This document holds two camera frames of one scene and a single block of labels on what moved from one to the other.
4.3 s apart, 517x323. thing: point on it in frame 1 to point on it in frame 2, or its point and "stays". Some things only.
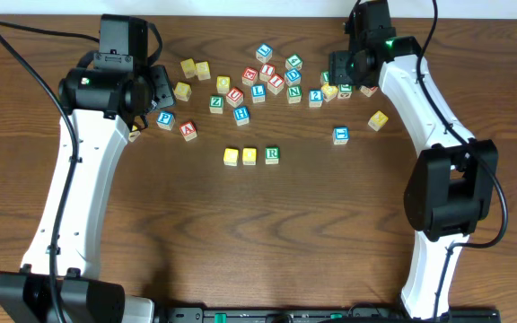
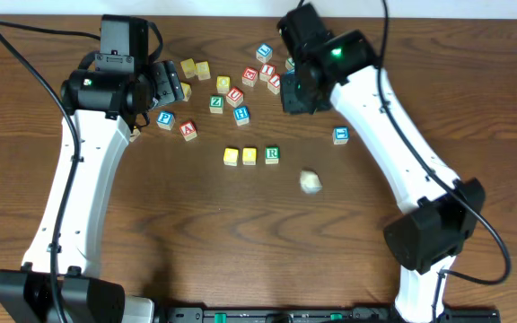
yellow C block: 231,157 stays
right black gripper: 337,67 to 292,95
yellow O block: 249,156 stays
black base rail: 356,313 stays
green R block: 272,155 stays
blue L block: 258,93 to 310,182
